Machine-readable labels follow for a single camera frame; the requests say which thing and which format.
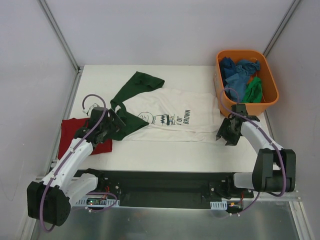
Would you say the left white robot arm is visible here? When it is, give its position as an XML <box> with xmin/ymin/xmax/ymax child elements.
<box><xmin>26</xmin><ymin>106</ymin><xmax>125</xmax><ymax>226</ymax></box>

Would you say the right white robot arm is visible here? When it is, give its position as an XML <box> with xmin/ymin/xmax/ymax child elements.
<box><xmin>216</xmin><ymin>103</ymin><xmax>296</xmax><ymax>198</ymax></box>

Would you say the white cable duct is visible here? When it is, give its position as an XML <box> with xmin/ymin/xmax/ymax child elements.
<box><xmin>210</xmin><ymin>201</ymin><xmax>228</xmax><ymax>211</ymax></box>
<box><xmin>73</xmin><ymin>197</ymin><xmax>120</xmax><ymax>208</ymax></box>

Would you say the left white cable duct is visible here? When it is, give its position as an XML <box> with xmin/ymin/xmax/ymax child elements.
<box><xmin>73</xmin><ymin>197</ymin><xmax>120</xmax><ymax>208</ymax></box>

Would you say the orange plastic bin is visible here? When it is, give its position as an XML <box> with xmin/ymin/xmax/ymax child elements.
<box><xmin>213</xmin><ymin>49</ymin><xmax>279</xmax><ymax>116</ymax></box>

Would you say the right aluminium frame post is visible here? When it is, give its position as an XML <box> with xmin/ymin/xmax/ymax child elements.
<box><xmin>263</xmin><ymin>0</ymin><xmax>303</xmax><ymax>57</ymax></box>

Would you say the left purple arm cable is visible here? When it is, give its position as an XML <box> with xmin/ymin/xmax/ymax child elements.
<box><xmin>39</xmin><ymin>93</ymin><xmax>108</xmax><ymax>233</ymax></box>

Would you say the folded red t shirt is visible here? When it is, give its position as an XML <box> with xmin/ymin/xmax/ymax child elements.
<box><xmin>57</xmin><ymin>118</ymin><xmax>113</xmax><ymax>160</ymax></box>

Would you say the right white cable duct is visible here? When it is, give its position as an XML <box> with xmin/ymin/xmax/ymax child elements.
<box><xmin>210</xmin><ymin>201</ymin><xmax>228</xmax><ymax>211</ymax></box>

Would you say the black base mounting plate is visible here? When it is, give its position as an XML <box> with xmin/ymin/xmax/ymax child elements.
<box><xmin>75</xmin><ymin>168</ymin><xmax>254</xmax><ymax>209</ymax></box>

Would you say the dark blue t shirt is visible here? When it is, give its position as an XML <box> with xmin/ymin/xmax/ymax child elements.
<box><xmin>219</xmin><ymin>57</ymin><xmax>237</xmax><ymax>80</ymax></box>

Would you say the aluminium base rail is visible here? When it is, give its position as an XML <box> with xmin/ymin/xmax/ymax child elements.
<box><xmin>31</xmin><ymin>176</ymin><xmax>303</xmax><ymax>201</ymax></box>

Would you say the light blue t shirt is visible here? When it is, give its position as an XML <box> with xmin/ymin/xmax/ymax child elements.
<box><xmin>222</xmin><ymin>59</ymin><xmax>261</xmax><ymax>103</ymax></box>

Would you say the left aluminium frame post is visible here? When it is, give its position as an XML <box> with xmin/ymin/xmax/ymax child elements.
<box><xmin>37</xmin><ymin>0</ymin><xmax>82</xmax><ymax>74</ymax></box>

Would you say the white and green t shirt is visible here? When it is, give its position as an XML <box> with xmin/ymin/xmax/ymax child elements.
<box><xmin>110</xmin><ymin>71</ymin><xmax>223</xmax><ymax>143</ymax></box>

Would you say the bright green t shirt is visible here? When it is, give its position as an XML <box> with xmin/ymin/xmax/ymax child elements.
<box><xmin>242</xmin><ymin>76</ymin><xmax>263</xmax><ymax>103</ymax></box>

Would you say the aluminium frame post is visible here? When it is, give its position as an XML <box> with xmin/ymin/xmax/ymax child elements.
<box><xmin>37</xmin><ymin>0</ymin><xmax>82</xmax><ymax>74</ymax></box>
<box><xmin>263</xmin><ymin>0</ymin><xmax>303</xmax><ymax>57</ymax></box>

